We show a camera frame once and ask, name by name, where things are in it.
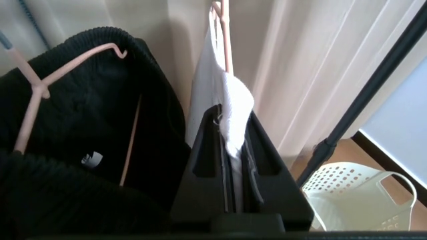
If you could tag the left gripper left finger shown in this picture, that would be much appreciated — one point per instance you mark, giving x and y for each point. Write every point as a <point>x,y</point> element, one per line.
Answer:
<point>203,186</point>

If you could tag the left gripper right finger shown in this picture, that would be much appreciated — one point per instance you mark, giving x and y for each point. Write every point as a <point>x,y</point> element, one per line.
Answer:
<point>277,190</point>

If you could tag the white printed T-shirt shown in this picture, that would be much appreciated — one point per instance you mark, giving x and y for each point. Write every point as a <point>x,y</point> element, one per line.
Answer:
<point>233,100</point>

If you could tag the black garment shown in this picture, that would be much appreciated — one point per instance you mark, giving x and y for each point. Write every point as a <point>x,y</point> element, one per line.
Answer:
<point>83,200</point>

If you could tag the pink clothes hanger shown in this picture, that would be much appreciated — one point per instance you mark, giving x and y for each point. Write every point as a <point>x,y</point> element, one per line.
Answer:
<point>226,40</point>
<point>38,90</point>

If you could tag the white laundry basket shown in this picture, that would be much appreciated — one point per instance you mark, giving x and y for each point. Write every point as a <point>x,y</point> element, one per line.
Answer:
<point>350,206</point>

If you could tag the black clothes rack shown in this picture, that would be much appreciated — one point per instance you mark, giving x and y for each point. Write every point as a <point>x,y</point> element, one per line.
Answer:
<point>367,90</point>

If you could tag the beige curtain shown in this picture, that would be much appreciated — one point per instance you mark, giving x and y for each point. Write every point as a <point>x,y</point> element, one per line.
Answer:
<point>300,66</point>

